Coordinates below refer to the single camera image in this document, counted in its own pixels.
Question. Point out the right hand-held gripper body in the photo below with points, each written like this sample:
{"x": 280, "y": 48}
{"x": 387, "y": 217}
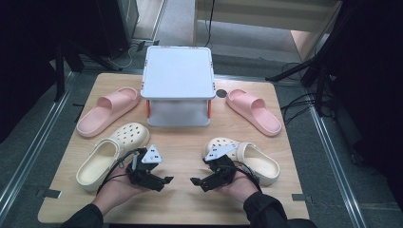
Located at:
{"x": 221, "y": 171}

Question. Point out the silver floor rail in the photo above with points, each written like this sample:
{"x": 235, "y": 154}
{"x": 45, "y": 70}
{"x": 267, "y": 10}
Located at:
{"x": 34, "y": 148}
{"x": 335, "y": 164}

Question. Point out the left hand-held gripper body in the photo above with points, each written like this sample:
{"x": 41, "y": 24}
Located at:
{"x": 142, "y": 174}

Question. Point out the dark round table grommet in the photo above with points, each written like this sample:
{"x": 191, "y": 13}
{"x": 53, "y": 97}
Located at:
{"x": 221, "y": 93}

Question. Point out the black metal stand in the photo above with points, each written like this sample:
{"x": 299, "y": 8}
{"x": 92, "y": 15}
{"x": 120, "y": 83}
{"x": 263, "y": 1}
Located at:
{"x": 59, "y": 72}
{"x": 316, "y": 60}

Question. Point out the cream perforated clog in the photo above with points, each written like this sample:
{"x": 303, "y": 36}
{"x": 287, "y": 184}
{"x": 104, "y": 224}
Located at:
{"x": 259, "y": 161}
{"x": 95, "y": 164}

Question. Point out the dark curtain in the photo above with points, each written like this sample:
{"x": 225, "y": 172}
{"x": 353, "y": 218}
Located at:
{"x": 22, "y": 63}
{"x": 377, "y": 95}

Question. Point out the pink slide slipper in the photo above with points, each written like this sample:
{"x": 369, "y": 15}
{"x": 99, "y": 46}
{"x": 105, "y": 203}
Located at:
{"x": 104, "y": 110}
{"x": 253, "y": 110}

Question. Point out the black computer tower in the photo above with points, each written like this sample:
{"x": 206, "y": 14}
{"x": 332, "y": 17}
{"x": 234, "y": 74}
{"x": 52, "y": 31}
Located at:
{"x": 117, "y": 25}

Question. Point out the white two-tier shoe rack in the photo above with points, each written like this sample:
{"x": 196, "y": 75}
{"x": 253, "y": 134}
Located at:
{"x": 177, "y": 72}

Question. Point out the person's left hand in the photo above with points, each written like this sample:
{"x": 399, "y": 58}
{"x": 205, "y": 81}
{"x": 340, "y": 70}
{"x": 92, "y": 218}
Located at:
{"x": 117, "y": 191}

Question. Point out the white cabinet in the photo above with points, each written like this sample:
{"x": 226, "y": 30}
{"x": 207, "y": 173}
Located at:
{"x": 269, "y": 14}

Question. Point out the grey tape strip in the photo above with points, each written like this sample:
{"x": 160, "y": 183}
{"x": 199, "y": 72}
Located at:
{"x": 49, "y": 193}
{"x": 301, "y": 197}

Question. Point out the person's right hand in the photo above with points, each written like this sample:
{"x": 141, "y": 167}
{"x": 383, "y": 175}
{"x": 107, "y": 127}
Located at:
{"x": 242, "y": 188}

